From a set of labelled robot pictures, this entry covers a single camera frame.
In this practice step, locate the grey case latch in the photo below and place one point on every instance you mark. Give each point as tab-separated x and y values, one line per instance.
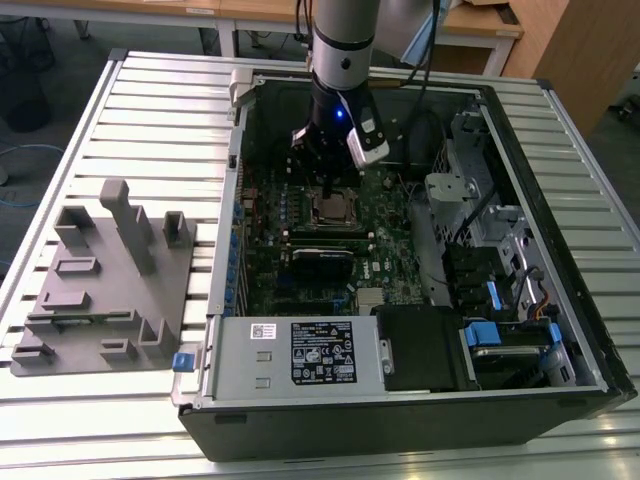
240	87

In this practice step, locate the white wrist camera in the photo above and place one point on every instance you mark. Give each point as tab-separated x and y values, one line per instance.
367	150

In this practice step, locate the black office chair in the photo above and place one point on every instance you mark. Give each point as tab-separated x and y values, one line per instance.
25	100

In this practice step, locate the silver chipset heatsink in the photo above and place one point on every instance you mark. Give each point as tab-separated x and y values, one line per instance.
371	296

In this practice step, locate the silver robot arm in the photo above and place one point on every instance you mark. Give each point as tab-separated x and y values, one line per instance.
342	30

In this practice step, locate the black disk bay block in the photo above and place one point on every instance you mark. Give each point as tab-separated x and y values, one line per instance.
470	270

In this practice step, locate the black open PC case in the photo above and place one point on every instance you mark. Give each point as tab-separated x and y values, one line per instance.
350	430

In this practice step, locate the grey parts rack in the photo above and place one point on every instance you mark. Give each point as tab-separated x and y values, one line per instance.
115	300

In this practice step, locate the long wooden desk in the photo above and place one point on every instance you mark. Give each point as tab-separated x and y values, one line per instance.
480	27

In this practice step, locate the black chair base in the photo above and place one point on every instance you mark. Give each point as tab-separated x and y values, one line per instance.
630	107

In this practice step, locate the blue disk carrier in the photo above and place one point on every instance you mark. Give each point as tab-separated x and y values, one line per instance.
482	334

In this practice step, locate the blue drive clip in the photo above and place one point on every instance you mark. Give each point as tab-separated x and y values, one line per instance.
493	295

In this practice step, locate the silver power supply unit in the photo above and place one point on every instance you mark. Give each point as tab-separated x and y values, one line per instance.
240	360

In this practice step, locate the green motherboard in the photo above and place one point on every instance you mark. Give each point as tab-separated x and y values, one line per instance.
395	250

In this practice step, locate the black graphics card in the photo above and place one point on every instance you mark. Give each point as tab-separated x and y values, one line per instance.
322	267

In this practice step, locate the wooden cabinet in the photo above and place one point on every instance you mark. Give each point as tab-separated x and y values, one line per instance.
590	50

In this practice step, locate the silver CPU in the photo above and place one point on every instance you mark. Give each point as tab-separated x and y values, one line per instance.
338	210

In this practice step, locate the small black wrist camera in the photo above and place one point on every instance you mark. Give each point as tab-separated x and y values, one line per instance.
298	138

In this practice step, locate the short wooden desk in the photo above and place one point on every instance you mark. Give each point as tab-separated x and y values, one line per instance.
125	6

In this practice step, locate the silver hard disk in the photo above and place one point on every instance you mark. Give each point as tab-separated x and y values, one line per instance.
505	351

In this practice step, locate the metal drive cage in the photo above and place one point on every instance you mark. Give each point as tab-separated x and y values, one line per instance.
450	187

